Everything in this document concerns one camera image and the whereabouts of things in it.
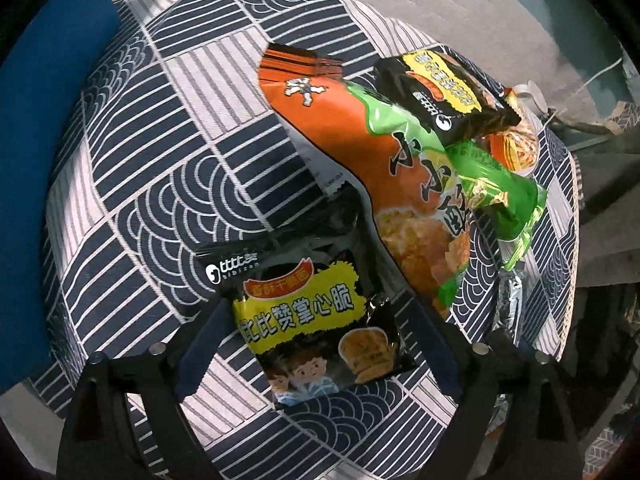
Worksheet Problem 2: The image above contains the silver foil packet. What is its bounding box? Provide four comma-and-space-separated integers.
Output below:
492, 265, 526, 341

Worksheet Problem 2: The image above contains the clear orange noodle snack packet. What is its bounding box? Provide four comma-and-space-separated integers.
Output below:
482, 87, 541, 176

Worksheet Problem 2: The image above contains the black yellow-label snack packet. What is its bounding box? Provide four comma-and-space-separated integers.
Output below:
196, 232, 418, 411
375, 49, 521, 148

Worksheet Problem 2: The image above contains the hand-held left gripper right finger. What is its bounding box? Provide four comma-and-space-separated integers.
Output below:
395, 295, 586, 480

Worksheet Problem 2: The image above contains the large orange green snack packet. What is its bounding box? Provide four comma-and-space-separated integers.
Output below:
257, 42, 501, 321

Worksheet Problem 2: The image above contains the blue-edged cardboard box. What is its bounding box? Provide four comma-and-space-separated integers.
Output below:
0, 0, 123, 396

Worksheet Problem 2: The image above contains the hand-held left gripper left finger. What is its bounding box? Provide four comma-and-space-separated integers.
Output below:
56, 300, 246, 480

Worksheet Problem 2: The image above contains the navy white patterned tablecloth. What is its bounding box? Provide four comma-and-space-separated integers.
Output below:
27, 0, 586, 480

